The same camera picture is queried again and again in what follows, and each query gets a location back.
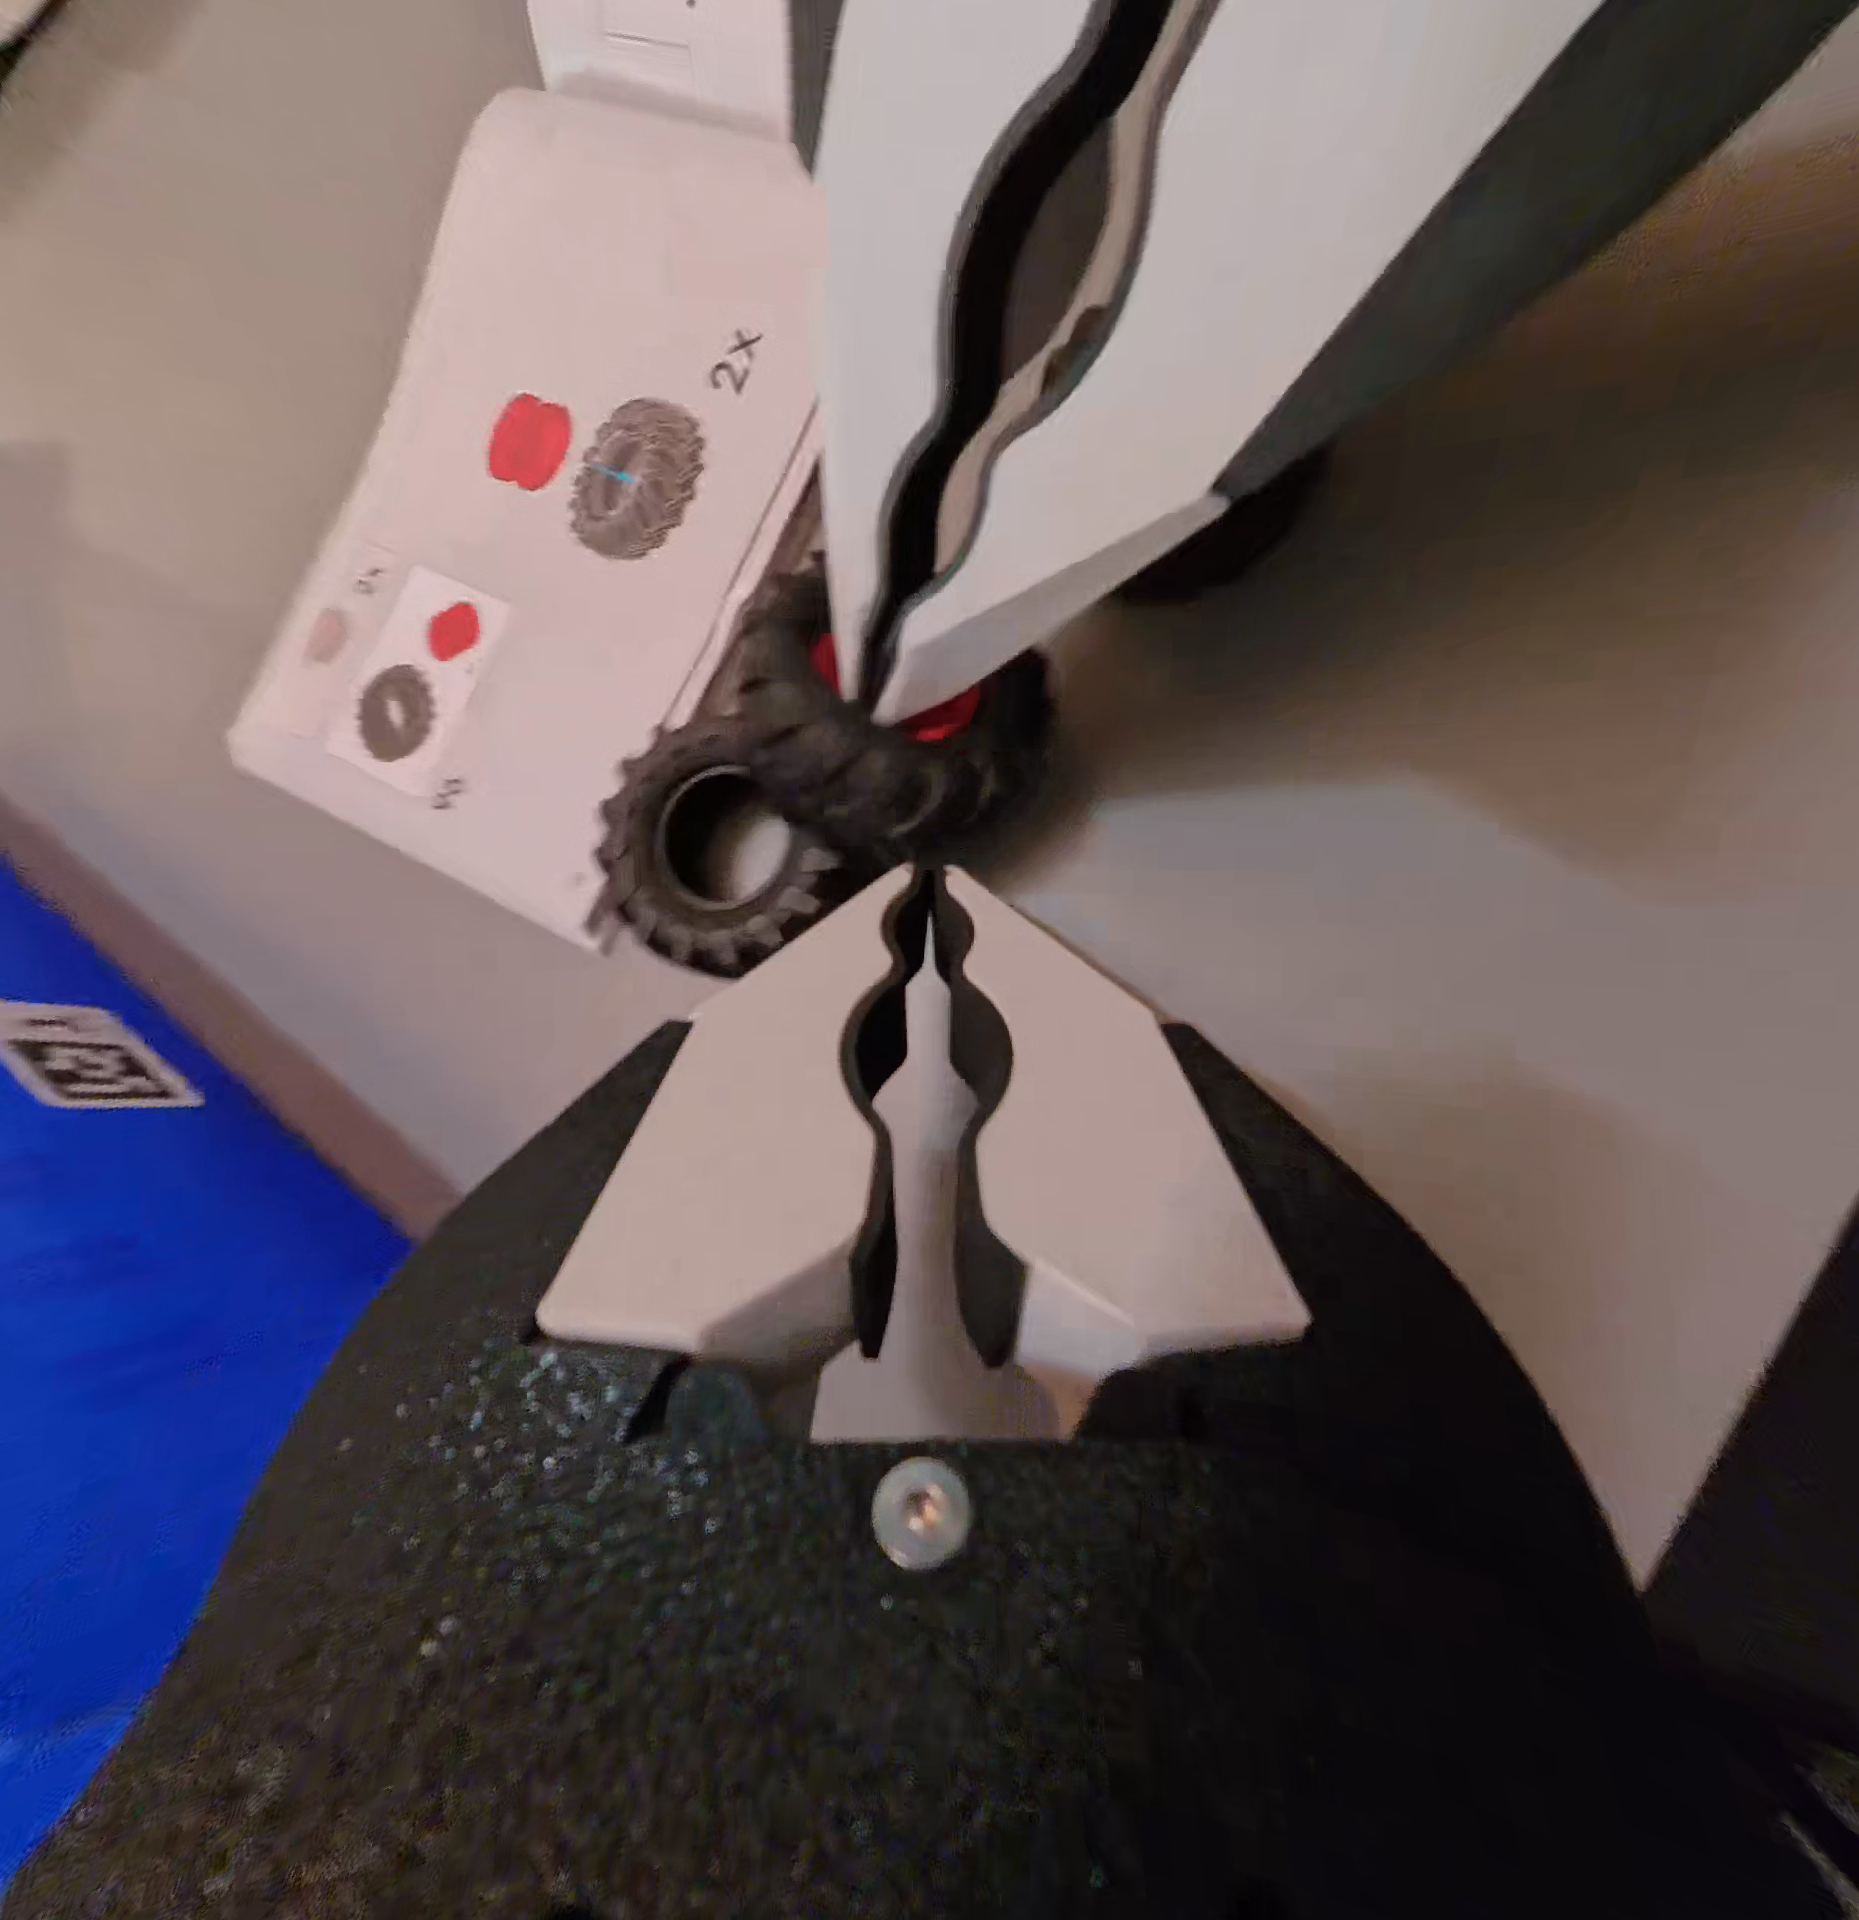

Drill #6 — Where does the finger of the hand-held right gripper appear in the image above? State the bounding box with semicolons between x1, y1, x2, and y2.
810;0;1159;704
888;0;1615;721

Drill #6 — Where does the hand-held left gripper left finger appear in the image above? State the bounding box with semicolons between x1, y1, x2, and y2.
536;866;931;1441

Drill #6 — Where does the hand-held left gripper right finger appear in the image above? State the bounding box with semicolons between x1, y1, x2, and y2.
929;866;1309;1427

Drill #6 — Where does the black toy tire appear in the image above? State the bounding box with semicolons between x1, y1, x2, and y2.
592;724;842;977
734;562;1053;879

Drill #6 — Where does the red toy wheel hub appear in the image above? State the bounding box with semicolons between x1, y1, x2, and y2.
806;630;983;748

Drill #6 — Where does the white desk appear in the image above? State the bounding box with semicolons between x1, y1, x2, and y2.
0;0;1859;1592

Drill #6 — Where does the white instruction sheet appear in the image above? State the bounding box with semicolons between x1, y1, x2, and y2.
228;86;826;954

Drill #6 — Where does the white plastic box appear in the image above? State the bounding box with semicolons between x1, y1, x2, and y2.
528;0;800;143

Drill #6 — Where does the blue mat with marker tag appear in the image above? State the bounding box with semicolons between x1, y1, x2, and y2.
0;823;422;1877

